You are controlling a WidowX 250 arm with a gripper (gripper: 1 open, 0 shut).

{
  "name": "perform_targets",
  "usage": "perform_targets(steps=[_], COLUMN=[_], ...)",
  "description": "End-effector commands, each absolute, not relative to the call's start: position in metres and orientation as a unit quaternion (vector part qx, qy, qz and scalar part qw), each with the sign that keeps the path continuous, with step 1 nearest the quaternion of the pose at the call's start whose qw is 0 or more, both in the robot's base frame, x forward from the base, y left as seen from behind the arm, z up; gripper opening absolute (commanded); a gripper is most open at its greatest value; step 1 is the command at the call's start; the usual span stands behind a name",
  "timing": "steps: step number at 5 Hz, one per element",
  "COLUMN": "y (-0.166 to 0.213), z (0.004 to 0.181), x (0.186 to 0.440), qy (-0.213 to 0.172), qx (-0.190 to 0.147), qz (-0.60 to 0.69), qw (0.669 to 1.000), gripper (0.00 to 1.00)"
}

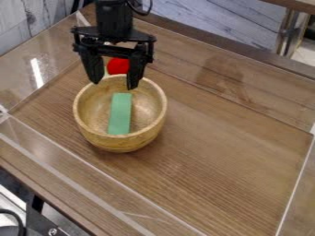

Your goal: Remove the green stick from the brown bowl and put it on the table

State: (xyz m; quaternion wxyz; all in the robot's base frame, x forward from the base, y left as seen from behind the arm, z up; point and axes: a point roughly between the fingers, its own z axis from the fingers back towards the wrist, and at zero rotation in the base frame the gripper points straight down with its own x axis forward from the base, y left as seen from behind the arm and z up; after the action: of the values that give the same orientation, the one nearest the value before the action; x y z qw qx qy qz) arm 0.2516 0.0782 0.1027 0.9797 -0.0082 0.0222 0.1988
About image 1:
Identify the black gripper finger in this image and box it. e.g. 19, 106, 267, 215
79, 46, 104, 84
127, 51, 147, 89

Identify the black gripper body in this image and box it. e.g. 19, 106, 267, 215
71, 0, 156, 64

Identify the brown wooden bowl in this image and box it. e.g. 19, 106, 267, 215
72, 75, 167, 153

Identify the green stick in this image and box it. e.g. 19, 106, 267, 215
107, 93, 132, 135

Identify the red plush ball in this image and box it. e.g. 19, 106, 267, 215
107, 58, 130, 75

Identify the clear acrylic stand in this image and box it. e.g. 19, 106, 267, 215
75, 11, 91, 27

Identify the metal table leg background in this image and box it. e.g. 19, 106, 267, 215
275, 9, 310, 58

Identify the clear acrylic tray wall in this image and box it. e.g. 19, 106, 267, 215
0, 110, 206, 236

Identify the black table frame leg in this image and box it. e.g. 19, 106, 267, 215
24, 193, 79, 236

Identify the black cable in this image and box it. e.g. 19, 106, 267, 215
0, 208, 27, 236

